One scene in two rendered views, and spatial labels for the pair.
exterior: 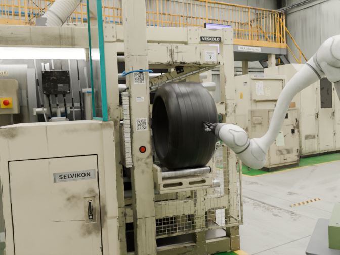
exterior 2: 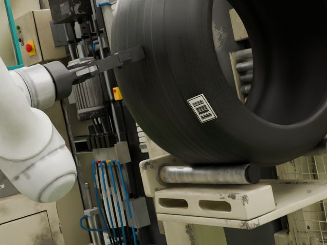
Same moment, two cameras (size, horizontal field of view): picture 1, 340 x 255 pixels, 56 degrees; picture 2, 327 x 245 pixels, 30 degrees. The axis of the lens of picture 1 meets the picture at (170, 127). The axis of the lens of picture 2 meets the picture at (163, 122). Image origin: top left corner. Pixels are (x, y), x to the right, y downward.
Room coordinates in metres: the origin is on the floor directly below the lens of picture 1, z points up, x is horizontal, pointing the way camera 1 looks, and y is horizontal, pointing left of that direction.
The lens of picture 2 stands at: (1.54, -1.47, 1.12)
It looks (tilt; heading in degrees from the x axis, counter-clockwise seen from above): 3 degrees down; 72
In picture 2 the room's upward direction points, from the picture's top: 12 degrees counter-clockwise
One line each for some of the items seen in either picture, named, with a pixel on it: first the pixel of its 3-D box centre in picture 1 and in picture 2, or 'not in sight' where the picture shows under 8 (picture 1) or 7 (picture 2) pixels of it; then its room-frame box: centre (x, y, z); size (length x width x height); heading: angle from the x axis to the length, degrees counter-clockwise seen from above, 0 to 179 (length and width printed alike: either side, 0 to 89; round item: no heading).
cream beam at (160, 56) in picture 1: (176, 57); not in sight; (2.51, -0.07, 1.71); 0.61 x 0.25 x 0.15; 107
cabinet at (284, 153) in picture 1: (274, 138); not in sight; (6.74, -2.18, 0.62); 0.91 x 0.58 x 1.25; 119
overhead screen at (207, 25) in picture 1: (218, 39); not in sight; (6.12, -0.98, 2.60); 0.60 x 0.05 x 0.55; 119
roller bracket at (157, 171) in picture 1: (152, 171); (202, 162); (2.14, 0.13, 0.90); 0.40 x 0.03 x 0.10; 17
